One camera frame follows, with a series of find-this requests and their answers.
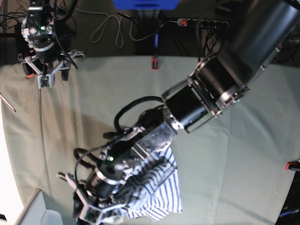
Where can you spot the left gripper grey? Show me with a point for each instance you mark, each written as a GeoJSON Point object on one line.
{"type": "Point", "coordinates": [82, 197]}

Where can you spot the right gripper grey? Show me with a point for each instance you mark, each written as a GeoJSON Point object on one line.
{"type": "Point", "coordinates": [63, 64]}

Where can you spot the blue striped white t-shirt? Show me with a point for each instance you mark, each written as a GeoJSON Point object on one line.
{"type": "Point", "coordinates": [153, 190]}

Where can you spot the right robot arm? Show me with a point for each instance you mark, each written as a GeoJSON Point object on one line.
{"type": "Point", "coordinates": [48, 37]}

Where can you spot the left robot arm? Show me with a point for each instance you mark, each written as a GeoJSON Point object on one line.
{"type": "Point", "coordinates": [149, 124]}

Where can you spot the red clamp left corner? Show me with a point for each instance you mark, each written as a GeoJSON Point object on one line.
{"type": "Point", "coordinates": [30, 73]}

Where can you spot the white box corner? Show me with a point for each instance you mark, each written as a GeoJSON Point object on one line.
{"type": "Point", "coordinates": [35, 212]}

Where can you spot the blue plastic block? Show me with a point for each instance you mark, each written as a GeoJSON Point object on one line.
{"type": "Point", "coordinates": [145, 4]}

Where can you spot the red clamp top centre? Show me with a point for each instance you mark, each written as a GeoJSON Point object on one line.
{"type": "Point", "coordinates": [154, 63]}

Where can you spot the white power strip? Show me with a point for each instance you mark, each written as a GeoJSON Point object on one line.
{"type": "Point", "coordinates": [204, 23]}

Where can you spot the grey-green table cloth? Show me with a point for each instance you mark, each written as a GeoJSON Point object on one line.
{"type": "Point", "coordinates": [231, 170]}

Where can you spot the red clamp right edge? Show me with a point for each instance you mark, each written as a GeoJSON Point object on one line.
{"type": "Point", "coordinates": [293, 166]}

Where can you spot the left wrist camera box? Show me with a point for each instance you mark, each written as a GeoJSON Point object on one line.
{"type": "Point", "coordinates": [91, 214]}

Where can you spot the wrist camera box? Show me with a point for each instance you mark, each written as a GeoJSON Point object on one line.
{"type": "Point", "coordinates": [46, 80]}
{"type": "Point", "coordinates": [91, 214]}

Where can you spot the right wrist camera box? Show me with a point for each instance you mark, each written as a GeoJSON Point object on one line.
{"type": "Point", "coordinates": [46, 80]}

